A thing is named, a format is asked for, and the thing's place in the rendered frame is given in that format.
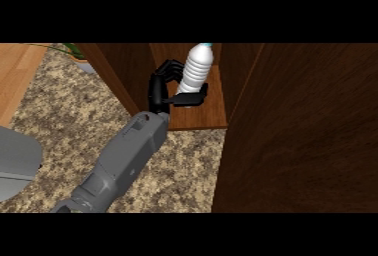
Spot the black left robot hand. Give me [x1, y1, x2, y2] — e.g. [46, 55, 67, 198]
[148, 58, 210, 116]

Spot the white plastic water bottle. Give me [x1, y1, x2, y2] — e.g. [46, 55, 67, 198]
[176, 42, 217, 96]

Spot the brown wooden cabinet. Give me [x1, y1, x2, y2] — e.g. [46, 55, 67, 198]
[73, 42, 266, 132]

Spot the brown wooden cabinet door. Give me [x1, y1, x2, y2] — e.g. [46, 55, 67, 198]
[211, 42, 378, 214]

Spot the green potted plant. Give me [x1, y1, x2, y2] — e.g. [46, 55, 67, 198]
[22, 42, 98, 75]

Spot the pale grey rounded appliance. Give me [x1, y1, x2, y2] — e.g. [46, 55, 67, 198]
[0, 125, 45, 203]

